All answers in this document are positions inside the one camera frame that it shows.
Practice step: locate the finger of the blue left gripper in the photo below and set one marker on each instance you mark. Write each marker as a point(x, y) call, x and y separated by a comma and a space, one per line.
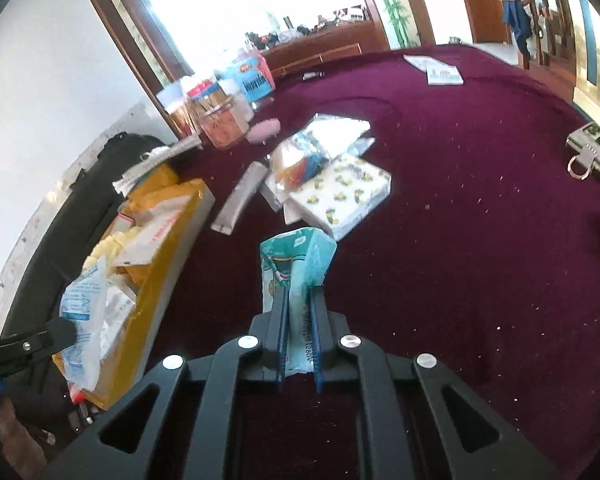
point(45, 340)

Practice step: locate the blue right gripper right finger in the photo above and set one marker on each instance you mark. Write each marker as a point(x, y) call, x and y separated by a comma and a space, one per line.
point(329, 364)

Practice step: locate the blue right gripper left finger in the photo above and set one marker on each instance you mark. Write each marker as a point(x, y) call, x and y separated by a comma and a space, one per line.
point(272, 330)

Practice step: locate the white blue desiccant packet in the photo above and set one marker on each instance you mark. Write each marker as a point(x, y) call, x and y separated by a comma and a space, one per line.
point(83, 304)

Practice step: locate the teal tissue pack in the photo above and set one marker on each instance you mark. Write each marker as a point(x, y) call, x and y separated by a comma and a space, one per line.
point(297, 260)

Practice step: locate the silver barcode tube pouch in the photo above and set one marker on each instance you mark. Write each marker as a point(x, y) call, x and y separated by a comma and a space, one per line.
point(239, 198)

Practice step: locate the lemon print tissue pack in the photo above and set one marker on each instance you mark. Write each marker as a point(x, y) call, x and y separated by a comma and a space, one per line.
point(342, 195)

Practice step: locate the yellow blue sponge cloths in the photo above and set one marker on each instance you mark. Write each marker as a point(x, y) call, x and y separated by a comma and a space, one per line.
point(294, 169)

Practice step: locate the clear bag white masks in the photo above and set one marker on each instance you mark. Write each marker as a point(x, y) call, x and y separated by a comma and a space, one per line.
point(328, 134)

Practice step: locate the yellow soft cloth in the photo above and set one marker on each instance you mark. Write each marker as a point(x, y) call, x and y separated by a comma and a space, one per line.
point(108, 249)

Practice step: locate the white pack red lettering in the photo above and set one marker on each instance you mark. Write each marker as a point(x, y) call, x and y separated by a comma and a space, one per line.
point(155, 225)

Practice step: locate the yellow cardboard box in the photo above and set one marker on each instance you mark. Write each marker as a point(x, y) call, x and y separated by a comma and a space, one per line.
point(136, 302)

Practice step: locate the pink scrub pad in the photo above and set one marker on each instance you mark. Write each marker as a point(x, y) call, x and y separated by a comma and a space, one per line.
point(262, 131)

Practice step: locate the orange clear plastic jar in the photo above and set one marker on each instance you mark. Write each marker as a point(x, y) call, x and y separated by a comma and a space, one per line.
point(224, 118)

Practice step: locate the blue white packet bag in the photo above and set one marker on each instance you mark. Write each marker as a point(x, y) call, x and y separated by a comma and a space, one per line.
point(251, 74)

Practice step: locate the white paper leaflets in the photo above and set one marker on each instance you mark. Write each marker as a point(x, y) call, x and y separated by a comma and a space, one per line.
point(437, 72)

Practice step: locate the wooden cabinet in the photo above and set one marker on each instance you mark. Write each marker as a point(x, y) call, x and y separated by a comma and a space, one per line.
point(342, 41)

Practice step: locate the person in blue jacket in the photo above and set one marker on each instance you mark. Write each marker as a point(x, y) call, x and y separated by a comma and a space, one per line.
point(519, 23)

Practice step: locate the metal keys with ring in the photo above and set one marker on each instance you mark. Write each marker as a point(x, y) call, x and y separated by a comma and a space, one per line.
point(585, 142)

